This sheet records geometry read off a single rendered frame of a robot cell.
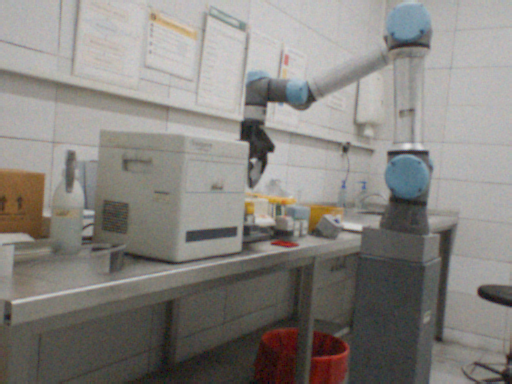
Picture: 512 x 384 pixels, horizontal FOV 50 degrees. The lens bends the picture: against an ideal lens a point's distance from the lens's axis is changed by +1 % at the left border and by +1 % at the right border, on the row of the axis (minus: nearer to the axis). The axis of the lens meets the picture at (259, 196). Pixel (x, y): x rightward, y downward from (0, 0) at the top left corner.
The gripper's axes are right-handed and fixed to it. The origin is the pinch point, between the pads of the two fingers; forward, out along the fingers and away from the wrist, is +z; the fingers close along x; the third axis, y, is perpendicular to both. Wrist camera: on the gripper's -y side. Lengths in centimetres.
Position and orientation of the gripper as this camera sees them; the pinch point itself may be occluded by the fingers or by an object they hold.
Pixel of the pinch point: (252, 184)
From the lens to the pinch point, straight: 175.5
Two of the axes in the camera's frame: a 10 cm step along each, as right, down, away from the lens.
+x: 8.6, 0.9, -5.0
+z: -0.8, 10.0, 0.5
